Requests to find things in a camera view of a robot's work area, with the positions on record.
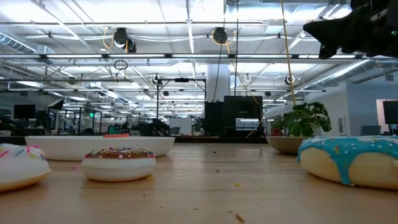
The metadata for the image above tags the black aluminium table frame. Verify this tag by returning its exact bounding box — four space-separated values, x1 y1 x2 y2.
0 135 268 146

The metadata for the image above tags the black computer monitor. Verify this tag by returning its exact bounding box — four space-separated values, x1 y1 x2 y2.
382 100 398 125
13 104 36 119

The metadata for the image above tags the black hanging cable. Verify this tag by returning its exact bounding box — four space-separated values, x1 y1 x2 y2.
233 0 240 98

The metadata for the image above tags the green leafy plant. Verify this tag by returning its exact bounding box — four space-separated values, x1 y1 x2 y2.
270 101 333 138

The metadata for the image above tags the black ceiling cable reel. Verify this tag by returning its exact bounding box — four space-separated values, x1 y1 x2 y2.
112 27 137 54
212 27 229 45

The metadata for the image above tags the small white-iced sprinkle donut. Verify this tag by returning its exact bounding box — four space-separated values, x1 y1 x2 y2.
0 143 52 194

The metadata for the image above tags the black cabinet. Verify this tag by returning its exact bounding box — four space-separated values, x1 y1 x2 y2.
204 95 264 138

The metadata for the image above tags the white plate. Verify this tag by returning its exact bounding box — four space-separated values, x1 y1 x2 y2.
24 135 175 162

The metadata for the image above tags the silver ventilation duct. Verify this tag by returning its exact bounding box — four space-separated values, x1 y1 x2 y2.
0 30 38 54
304 58 374 91

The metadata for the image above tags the large blue-iced donut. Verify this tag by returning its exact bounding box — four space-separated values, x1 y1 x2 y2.
297 135 398 191

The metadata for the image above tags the black gantry frame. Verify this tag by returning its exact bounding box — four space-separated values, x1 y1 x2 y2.
156 78 207 138

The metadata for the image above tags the small chocolate sprinkle donut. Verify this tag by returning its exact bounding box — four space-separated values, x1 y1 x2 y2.
80 146 157 183

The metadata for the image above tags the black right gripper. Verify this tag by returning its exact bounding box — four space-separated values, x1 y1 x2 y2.
303 11 398 60

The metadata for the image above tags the white board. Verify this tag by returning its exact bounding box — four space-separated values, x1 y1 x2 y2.
169 117 193 136

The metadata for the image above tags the tan bowl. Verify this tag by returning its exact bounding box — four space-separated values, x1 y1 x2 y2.
266 136 308 156

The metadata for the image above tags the yellow cable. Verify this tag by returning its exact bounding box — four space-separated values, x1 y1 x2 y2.
279 0 297 106

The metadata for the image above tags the white building column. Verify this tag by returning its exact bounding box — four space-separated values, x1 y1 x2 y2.
206 63 231 103

